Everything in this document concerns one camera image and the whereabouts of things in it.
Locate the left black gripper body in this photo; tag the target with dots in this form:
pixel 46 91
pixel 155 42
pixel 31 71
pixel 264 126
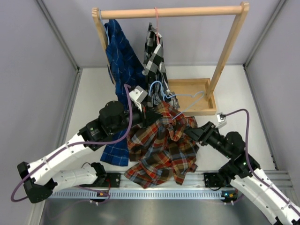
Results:
pixel 138 117

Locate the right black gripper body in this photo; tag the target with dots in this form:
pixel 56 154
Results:
pixel 210 137

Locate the light blue hanger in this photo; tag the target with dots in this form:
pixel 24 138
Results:
pixel 106 31
pixel 175 95

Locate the red brown plaid shirt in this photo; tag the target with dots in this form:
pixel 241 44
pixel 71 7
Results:
pixel 162 150

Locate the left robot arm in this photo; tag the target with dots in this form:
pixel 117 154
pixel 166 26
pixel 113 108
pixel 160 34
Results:
pixel 45 176

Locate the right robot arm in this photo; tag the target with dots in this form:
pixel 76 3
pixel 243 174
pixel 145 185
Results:
pixel 245 174

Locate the black white checked shirt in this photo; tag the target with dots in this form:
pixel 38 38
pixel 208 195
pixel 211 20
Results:
pixel 155 70

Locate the blue plaid shirt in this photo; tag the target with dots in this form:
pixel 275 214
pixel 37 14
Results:
pixel 125 68

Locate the wooden clothes rack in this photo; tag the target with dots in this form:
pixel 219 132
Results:
pixel 206 106

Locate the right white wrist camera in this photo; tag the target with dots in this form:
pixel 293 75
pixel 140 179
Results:
pixel 221 118

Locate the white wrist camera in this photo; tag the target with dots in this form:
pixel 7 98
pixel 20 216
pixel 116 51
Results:
pixel 137 95
pixel 221 118

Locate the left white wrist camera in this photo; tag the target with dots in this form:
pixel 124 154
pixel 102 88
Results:
pixel 137 95

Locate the white slotted cable duct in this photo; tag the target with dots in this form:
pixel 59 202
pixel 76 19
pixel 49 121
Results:
pixel 142 194

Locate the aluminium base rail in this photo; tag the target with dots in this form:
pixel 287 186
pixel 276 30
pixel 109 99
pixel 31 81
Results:
pixel 117 179

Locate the pink wire hanger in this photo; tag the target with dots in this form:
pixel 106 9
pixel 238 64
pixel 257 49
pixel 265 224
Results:
pixel 158 25

